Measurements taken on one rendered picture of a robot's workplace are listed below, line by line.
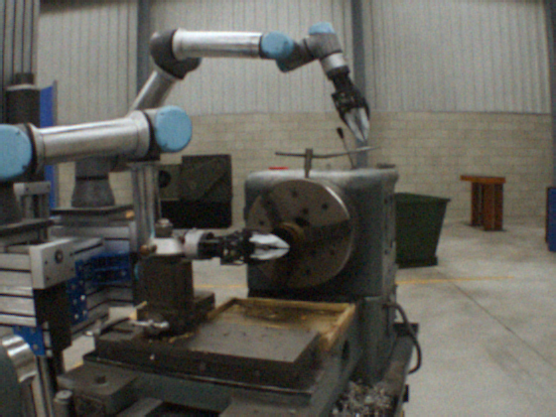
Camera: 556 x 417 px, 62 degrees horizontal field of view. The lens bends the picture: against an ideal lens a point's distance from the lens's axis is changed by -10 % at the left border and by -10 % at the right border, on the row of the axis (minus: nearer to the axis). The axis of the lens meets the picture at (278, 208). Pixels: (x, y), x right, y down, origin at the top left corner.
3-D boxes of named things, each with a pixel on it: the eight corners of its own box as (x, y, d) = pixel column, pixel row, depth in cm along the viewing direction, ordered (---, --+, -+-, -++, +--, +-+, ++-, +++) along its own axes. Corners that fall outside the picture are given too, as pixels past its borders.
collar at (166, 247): (158, 248, 100) (157, 233, 99) (193, 250, 97) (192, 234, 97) (135, 255, 92) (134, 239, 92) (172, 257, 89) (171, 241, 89)
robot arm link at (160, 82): (83, 160, 168) (166, 22, 153) (109, 159, 182) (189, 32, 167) (105, 181, 166) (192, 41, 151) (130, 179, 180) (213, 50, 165)
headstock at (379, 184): (292, 257, 227) (290, 169, 224) (400, 261, 211) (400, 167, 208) (238, 289, 171) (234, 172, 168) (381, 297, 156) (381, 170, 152)
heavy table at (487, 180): (459, 221, 1050) (459, 175, 1041) (478, 221, 1048) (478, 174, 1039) (485, 231, 890) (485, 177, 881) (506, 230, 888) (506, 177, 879)
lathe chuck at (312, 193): (253, 273, 162) (260, 172, 158) (351, 288, 152) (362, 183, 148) (242, 279, 153) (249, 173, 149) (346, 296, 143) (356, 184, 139)
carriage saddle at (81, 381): (137, 351, 111) (134, 328, 111) (340, 378, 96) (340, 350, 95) (48, 403, 83) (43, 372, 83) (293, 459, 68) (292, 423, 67)
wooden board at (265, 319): (231, 309, 148) (231, 295, 147) (354, 318, 136) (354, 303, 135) (181, 341, 119) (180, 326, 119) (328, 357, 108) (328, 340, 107)
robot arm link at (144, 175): (114, 115, 138) (127, 287, 143) (130, 111, 129) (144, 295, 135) (150, 114, 145) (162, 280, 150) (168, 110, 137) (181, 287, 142)
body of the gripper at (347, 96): (336, 113, 141) (321, 74, 141) (343, 116, 149) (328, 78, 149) (361, 103, 138) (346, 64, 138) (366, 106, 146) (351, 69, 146)
